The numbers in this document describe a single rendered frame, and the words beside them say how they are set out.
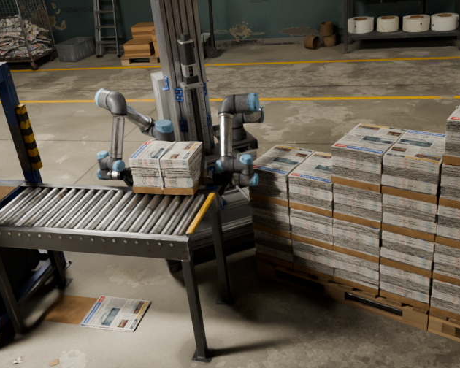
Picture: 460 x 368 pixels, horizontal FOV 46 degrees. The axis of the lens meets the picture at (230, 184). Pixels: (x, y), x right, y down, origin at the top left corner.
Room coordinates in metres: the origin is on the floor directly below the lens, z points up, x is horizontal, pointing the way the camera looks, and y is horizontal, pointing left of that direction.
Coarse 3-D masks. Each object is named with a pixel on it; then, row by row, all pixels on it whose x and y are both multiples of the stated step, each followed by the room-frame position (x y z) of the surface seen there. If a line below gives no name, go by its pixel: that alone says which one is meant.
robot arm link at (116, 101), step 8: (112, 96) 3.20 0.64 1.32; (120, 96) 3.21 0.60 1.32; (112, 104) 3.17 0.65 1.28; (120, 104) 3.17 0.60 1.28; (112, 112) 3.16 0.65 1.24; (120, 112) 3.15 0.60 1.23; (112, 120) 3.16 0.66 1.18; (120, 120) 3.15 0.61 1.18; (112, 128) 3.15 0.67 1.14; (120, 128) 3.14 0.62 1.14; (112, 136) 3.14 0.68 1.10; (120, 136) 3.13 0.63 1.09; (112, 144) 3.12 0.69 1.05; (120, 144) 3.13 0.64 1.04; (112, 152) 3.11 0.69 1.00; (120, 152) 3.12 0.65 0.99; (112, 160) 3.10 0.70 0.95; (120, 160) 3.10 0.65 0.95; (112, 168) 3.08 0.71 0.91; (120, 168) 3.08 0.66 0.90
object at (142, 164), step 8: (144, 144) 3.11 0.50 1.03; (152, 144) 3.10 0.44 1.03; (160, 144) 3.10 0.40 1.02; (168, 144) 3.10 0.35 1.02; (136, 152) 2.99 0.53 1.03; (144, 152) 2.98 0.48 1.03; (152, 152) 2.97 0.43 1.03; (160, 152) 2.97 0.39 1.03; (136, 160) 2.89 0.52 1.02; (144, 160) 2.88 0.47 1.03; (152, 160) 2.87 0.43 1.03; (136, 168) 2.90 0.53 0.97; (144, 168) 2.88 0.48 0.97; (152, 168) 2.87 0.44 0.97; (136, 176) 2.90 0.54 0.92; (144, 176) 2.88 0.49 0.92; (152, 176) 2.87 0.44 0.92; (136, 184) 2.90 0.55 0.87; (144, 184) 2.88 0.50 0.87; (152, 184) 2.87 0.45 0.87
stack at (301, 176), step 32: (256, 160) 3.13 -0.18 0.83; (288, 160) 3.07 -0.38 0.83; (320, 160) 3.02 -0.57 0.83; (256, 192) 3.01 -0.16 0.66; (288, 192) 2.87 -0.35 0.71; (320, 192) 2.75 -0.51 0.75; (352, 192) 2.62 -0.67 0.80; (288, 224) 2.88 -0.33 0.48; (320, 224) 2.74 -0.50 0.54; (352, 224) 2.62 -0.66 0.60; (416, 224) 2.40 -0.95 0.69; (288, 256) 2.89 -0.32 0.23; (320, 256) 2.76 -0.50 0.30; (352, 256) 2.62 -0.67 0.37; (384, 256) 2.50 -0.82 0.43; (416, 256) 2.39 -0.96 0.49; (352, 288) 2.62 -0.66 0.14; (384, 288) 2.50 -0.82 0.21; (416, 288) 2.38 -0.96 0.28; (416, 320) 2.38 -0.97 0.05
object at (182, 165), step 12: (180, 144) 3.07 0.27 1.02; (192, 144) 3.04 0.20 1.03; (168, 156) 2.88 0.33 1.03; (180, 156) 2.86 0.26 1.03; (192, 156) 2.87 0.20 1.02; (204, 156) 3.05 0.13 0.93; (168, 168) 2.84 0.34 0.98; (180, 168) 2.81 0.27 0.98; (192, 168) 2.83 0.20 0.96; (204, 168) 3.02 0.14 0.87; (168, 180) 2.84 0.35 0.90; (180, 180) 2.82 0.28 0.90; (192, 180) 2.80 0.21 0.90
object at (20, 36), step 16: (0, 0) 10.69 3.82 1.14; (16, 0) 9.68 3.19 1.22; (0, 16) 10.73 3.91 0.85; (16, 16) 9.69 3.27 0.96; (0, 32) 9.99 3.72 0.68; (16, 32) 9.84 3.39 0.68; (32, 32) 9.98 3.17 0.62; (0, 48) 9.92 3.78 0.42; (16, 48) 9.83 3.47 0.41; (32, 48) 9.87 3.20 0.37; (48, 48) 10.34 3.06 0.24; (32, 64) 9.76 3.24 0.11
